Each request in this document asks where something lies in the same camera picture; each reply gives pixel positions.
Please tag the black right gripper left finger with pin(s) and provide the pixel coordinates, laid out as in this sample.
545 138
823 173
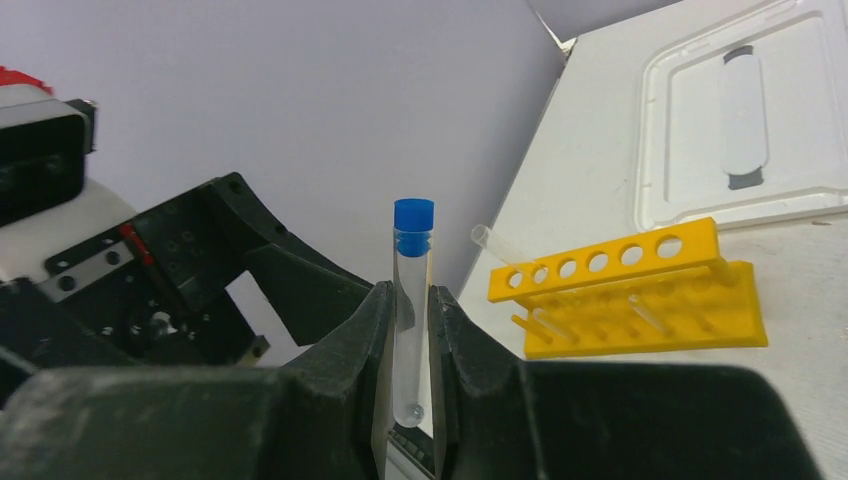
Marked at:
323 415

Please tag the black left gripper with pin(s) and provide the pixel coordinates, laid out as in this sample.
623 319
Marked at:
152 289

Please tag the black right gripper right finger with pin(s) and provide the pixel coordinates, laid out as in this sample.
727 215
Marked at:
496 416

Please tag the clear glass test tube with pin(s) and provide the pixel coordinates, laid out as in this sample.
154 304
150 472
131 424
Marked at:
497 246

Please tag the yellow test tube rack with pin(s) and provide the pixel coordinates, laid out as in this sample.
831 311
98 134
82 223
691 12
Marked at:
679 271

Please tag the blue capped vial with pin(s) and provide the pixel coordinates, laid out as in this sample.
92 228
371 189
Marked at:
413 223

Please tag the white plastic bin lid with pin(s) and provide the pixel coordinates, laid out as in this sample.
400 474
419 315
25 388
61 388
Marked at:
745 120

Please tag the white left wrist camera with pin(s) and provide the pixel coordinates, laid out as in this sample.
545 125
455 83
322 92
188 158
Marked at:
48 202

